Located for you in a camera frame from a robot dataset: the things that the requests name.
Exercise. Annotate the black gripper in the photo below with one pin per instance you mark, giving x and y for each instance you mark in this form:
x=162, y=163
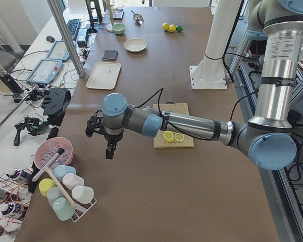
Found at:
x=111, y=138

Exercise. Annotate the cream round plate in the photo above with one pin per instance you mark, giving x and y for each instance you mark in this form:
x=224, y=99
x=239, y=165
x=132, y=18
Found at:
x=135, y=45

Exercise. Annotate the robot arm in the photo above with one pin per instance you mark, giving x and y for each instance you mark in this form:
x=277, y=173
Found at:
x=265, y=138

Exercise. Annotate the cream rabbit tray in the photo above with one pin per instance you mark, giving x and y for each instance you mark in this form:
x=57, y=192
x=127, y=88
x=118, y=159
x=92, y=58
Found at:
x=103, y=76

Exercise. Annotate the bamboo cutting board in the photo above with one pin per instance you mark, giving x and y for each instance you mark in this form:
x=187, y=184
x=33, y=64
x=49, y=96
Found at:
x=159, y=142

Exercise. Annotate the metal muddler black tip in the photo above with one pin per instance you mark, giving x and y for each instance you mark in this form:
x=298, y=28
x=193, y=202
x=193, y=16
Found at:
x=51, y=161

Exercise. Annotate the pink cup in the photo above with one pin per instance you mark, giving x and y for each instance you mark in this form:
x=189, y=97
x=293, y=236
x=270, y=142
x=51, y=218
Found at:
x=71, y=180

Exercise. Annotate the white cup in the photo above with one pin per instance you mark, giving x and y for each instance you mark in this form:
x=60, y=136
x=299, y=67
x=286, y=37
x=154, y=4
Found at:
x=83, y=194

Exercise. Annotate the blue cup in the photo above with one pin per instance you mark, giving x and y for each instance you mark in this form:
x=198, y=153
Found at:
x=61, y=170

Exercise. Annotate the pink ice bowl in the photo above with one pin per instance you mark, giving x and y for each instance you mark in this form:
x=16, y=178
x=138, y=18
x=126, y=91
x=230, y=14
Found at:
x=49, y=148

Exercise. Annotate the white cup rack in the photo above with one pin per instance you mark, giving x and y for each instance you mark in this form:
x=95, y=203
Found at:
x=80, y=211

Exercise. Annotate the lemon half inner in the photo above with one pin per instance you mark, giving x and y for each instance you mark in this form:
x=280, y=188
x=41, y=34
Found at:
x=178, y=137

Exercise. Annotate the grey cup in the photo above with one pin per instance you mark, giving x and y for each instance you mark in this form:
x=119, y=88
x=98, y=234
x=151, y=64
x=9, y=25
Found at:
x=53, y=194

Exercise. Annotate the yellow cup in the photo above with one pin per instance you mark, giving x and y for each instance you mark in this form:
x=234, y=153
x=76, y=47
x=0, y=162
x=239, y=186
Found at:
x=45, y=185

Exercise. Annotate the mint cup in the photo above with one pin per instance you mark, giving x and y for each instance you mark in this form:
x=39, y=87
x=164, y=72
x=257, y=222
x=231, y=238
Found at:
x=63, y=209

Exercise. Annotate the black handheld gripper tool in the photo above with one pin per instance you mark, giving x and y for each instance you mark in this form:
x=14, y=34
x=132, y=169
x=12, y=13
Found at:
x=33, y=125

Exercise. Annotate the grey folded cloth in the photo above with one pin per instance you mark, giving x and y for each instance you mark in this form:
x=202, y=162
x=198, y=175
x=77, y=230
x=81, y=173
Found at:
x=110, y=55

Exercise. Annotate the teach pendant near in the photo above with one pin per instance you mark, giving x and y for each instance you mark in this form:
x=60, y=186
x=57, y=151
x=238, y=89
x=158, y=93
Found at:
x=45, y=71

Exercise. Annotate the teach pendant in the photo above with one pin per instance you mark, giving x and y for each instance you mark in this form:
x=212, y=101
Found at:
x=45, y=71
x=58, y=51

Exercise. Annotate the teach pendant far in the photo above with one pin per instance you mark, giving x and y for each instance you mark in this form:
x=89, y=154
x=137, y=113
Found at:
x=58, y=51

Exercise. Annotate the green bowl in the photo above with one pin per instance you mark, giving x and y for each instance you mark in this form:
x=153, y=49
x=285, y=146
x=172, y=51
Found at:
x=118, y=28

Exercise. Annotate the wooden glass stand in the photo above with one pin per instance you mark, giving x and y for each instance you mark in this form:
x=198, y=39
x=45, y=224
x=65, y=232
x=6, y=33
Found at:
x=109, y=27

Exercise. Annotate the computer mouse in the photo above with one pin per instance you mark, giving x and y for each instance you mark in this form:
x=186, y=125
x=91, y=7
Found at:
x=50, y=39

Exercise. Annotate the black keyboard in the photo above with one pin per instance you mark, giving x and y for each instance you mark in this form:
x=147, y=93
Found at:
x=73, y=27

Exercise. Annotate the black thermos bottle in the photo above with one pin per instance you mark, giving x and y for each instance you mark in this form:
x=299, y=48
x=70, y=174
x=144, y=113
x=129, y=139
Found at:
x=10, y=82

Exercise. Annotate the metal scoop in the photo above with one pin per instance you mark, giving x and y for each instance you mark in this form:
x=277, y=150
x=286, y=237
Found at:
x=137, y=17

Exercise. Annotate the yellow lemon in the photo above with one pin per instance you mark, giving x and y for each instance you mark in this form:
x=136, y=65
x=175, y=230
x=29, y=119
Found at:
x=165, y=26
x=172, y=28

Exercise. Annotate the green lime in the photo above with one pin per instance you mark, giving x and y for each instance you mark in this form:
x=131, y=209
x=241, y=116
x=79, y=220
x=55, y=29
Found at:
x=179, y=28

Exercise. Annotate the black plastic mount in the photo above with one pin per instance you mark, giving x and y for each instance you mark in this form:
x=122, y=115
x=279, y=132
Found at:
x=55, y=102

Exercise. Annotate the aluminium frame post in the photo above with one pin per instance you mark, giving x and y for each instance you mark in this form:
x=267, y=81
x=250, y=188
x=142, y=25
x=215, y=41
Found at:
x=61, y=24

